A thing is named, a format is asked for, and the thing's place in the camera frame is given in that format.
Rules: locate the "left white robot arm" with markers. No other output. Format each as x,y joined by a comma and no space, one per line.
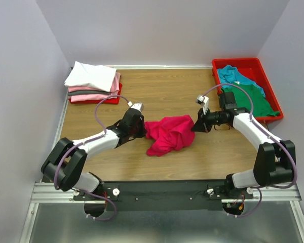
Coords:
64,165

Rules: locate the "pink folded t shirt lower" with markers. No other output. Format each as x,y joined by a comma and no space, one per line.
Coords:
79,98

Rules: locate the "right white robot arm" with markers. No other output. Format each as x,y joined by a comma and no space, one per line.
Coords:
274,165

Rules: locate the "white folded t shirt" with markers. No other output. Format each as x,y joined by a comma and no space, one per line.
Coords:
93,76

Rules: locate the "red plastic bin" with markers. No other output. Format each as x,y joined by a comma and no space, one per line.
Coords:
252,69

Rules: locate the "blue t shirt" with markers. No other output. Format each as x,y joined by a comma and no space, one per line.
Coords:
230,74

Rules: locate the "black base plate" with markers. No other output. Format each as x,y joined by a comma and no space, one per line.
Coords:
172,195

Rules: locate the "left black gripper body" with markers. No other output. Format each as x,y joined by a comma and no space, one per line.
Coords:
139,131

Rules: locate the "magenta t shirt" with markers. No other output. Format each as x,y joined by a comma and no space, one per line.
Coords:
169,134

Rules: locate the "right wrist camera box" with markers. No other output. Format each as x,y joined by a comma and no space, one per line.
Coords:
204,102

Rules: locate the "grey folded t shirt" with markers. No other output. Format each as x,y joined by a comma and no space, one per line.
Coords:
88,92

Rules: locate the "aluminium frame rail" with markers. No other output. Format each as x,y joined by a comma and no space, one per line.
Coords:
46,193

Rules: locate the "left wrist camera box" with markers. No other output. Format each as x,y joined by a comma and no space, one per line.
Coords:
138,106

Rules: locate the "green t shirt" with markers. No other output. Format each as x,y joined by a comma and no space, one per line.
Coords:
261,106

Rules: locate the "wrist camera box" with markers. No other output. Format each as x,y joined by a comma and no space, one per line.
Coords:
204,102
138,106

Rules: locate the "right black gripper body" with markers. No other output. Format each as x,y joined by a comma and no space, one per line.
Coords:
210,119

